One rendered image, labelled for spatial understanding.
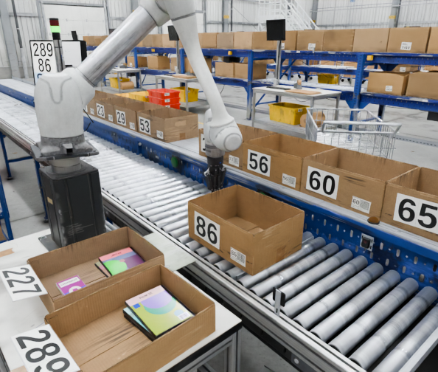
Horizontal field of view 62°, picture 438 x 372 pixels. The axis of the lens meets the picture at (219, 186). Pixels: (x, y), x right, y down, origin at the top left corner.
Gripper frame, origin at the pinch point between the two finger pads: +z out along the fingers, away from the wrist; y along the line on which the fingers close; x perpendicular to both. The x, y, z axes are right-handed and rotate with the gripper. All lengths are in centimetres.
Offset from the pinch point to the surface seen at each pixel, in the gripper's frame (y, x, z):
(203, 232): 21.9, 18.6, 3.9
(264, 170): -28.8, 4.3, -7.5
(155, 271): 52, 31, 3
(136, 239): 46.0, 7.5, 3.3
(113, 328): 72, 40, 10
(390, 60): -476, -159, -42
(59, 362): 90, 52, 0
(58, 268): 74, 0, 8
